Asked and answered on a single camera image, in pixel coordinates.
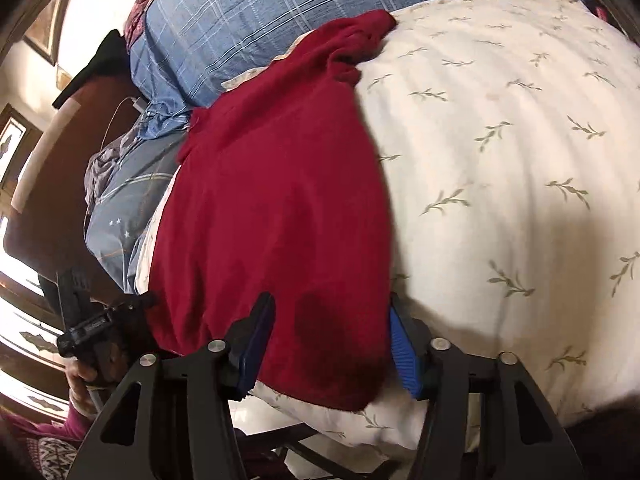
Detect dark red knit garment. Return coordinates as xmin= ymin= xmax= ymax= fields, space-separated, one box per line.
xmin=148 ymin=10 xmax=396 ymax=412

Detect magenta left sleeve forearm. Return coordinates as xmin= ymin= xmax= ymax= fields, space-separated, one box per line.
xmin=0 ymin=404 xmax=94 ymax=480

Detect person's left hand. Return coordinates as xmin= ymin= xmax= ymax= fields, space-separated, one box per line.
xmin=65 ymin=358 xmax=98 ymax=420

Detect wooden headboard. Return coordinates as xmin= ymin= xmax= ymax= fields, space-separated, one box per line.
xmin=3 ymin=74 xmax=140 ymax=302

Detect grey crumpled cloth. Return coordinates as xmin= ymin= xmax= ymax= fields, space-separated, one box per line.
xmin=84 ymin=120 xmax=141 ymax=216

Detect black cloth on headboard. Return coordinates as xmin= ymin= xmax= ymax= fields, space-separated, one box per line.
xmin=52 ymin=29 xmax=129 ymax=110

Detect dark red patterned cloth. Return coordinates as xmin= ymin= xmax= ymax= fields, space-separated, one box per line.
xmin=122 ymin=0 xmax=151 ymax=52

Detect blue plaid pillow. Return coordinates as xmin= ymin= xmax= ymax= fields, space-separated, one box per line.
xmin=130 ymin=0 xmax=427 ymax=140

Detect white charger cable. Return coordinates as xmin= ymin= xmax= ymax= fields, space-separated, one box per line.
xmin=96 ymin=95 xmax=151 ymax=154

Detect framed wall picture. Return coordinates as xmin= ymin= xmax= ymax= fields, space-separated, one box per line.
xmin=23 ymin=0 xmax=68 ymax=66

